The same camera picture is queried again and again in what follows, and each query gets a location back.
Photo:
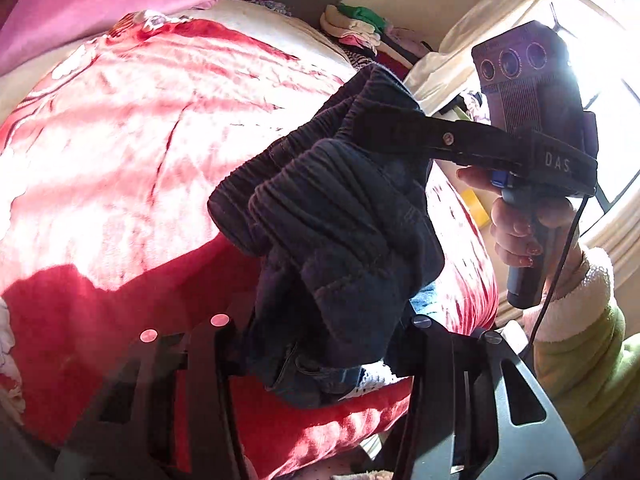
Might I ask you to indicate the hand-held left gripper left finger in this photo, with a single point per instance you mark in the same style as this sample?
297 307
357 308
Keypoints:
210 360

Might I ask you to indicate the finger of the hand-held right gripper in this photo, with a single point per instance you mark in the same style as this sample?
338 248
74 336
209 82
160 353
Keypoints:
450 137

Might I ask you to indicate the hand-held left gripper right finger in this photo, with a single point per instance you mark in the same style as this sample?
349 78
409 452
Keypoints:
440 360

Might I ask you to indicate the blue pants with lace hems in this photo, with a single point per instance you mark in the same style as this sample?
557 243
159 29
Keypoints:
340 210

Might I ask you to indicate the person's right hand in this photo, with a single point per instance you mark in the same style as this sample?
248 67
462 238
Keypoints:
510 235

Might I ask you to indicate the cream curtain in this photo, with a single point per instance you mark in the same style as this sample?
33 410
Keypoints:
450 60

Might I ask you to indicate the yellow bag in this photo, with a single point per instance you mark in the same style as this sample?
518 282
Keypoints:
477 210

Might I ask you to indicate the window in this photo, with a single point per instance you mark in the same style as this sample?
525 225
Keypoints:
610 60

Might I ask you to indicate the pile of folded clothes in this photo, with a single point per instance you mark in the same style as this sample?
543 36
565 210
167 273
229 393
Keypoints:
360 25

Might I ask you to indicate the red floral blanket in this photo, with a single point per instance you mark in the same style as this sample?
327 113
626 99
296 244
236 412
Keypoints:
125 160

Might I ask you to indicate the beige bed sheet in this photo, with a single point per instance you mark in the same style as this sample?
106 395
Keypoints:
260 20

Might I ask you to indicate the pink quilt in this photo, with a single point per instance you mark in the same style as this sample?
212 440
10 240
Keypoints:
100 0

